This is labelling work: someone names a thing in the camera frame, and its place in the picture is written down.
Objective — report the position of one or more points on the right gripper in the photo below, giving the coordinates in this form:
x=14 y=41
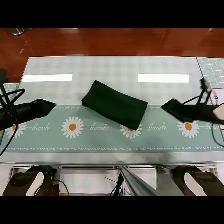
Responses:
x=196 y=115

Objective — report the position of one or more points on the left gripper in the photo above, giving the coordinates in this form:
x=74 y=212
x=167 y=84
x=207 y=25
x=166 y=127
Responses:
x=28 y=111

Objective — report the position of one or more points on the dark green garment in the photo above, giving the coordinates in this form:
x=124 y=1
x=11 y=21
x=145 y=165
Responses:
x=115 y=104

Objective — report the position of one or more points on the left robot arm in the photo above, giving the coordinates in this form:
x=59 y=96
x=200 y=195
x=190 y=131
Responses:
x=10 y=118

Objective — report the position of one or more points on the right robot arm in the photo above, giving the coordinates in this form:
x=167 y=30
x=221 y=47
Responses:
x=203 y=181

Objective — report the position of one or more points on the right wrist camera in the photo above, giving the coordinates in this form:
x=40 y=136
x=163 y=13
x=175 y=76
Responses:
x=204 y=87

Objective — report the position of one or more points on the silver frame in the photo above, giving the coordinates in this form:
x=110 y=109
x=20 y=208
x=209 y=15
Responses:
x=140 y=185

